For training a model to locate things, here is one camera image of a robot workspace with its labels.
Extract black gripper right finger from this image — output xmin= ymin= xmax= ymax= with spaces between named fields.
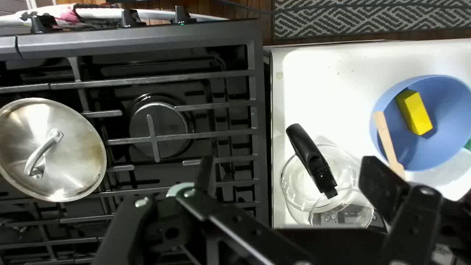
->
xmin=359 ymin=156 xmax=471 ymax=265

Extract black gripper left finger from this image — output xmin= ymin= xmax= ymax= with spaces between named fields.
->
xmin=92 ymin=156 xmax=315 ymax=265

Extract stainless steel pot lid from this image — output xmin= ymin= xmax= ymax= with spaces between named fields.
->
xmin=0 ymin=97 xmax=107 ymax=203

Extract wooden stick utensil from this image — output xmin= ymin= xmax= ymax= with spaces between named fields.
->
xmin=374 ymin=112 xmax=405 ymax=178

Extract yellow sponge block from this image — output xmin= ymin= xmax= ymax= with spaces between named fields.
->
xmin=396 ymin=89 xmax=432 ymax=135

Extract blue plastic bowl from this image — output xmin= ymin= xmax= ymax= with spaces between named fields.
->
xmin=371 ymin=75 xmax=471 ymax=170

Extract black gas stove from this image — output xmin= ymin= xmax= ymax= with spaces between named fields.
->
xmin=0 ymin=20 xmax=271 ymax=265

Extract patterned grey floor mat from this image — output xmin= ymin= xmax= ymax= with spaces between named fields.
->
xmin=272 ymin=0 xmax=471 ymax=39

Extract glass coffee carafe black handle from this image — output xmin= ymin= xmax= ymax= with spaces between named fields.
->
xmin=279 ymin=122 xmax=375 ymax=229

